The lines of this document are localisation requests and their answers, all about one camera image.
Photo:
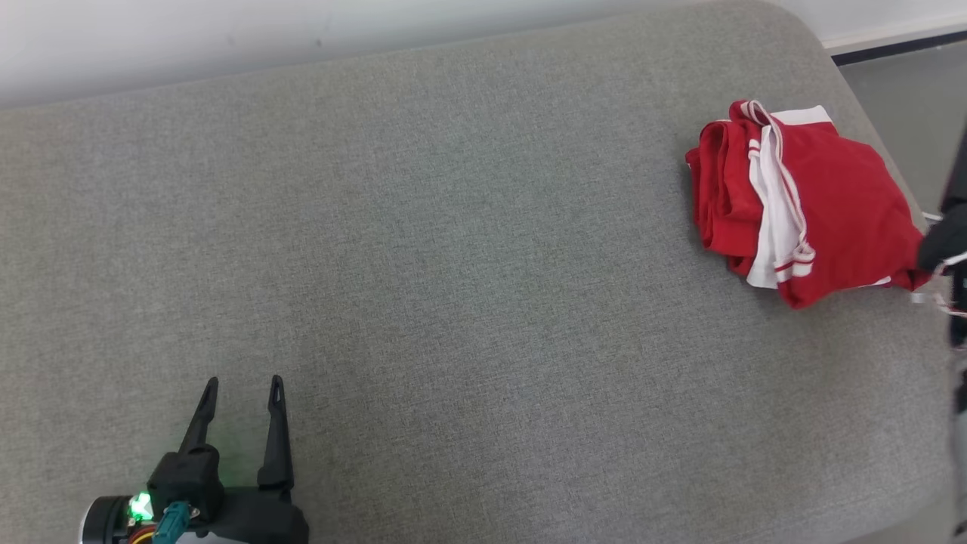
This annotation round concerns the grey fabric sofa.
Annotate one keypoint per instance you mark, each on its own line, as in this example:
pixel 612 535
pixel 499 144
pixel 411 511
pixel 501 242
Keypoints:
pixel 453 227

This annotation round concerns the red shirt with white hem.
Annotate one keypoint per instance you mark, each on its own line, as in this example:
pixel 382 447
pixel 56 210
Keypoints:
pixel 846 204

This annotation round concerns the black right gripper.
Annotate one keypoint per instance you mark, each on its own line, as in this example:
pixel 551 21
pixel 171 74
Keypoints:
pixel 948 242

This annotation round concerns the red shorts with number print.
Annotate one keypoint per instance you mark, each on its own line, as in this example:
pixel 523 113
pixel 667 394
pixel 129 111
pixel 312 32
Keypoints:
pixel 721 196

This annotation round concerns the round left wrist camera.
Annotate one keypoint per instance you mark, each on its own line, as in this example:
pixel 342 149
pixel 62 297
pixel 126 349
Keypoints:
pixel 106 521

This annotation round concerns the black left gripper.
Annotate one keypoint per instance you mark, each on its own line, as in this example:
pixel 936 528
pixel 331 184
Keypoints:
pixel 249 517

